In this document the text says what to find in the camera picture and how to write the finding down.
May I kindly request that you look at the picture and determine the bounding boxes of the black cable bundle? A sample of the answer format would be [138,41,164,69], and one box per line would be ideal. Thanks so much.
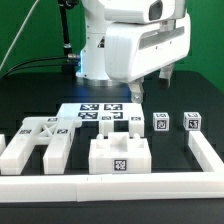
[3,53,82,78]

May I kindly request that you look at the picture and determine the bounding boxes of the white chair seat part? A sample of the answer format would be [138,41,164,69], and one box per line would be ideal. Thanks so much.
[88,132,152,174]

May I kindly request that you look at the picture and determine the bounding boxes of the white block at left edge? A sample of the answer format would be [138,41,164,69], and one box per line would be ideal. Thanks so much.
[0,134,6,156]

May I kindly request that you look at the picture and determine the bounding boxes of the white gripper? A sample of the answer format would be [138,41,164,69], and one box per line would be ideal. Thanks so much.
[104,13,191,103]

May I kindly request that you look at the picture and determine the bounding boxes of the white L-shaped fence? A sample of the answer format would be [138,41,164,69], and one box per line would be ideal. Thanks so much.
[0,131,224,203]

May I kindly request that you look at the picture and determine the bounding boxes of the white cable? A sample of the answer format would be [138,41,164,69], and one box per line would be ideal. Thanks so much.
[0,0,40,73]

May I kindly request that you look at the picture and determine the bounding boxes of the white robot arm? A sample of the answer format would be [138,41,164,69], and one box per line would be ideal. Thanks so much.
[77,0,191,103]

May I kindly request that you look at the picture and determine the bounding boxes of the black vertical pole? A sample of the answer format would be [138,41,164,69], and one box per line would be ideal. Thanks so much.
[57,0,79,74]

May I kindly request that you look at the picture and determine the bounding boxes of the white tagged cube right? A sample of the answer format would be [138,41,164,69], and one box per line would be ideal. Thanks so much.
[183,112,202,131]

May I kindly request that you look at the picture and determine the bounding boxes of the white tagged cube left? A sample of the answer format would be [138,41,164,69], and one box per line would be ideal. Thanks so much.
[153,112,170,131]

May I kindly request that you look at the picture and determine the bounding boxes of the white marker base plate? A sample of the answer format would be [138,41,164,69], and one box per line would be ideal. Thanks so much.
[57,103,144,121]

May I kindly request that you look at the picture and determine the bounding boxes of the white chair back frame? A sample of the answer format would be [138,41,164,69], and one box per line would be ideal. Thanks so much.
[0,117,82,175]

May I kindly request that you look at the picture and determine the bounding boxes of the white tagged cube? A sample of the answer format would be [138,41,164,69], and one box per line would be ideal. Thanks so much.
[153,112,170,131]
[183,112,202,131]

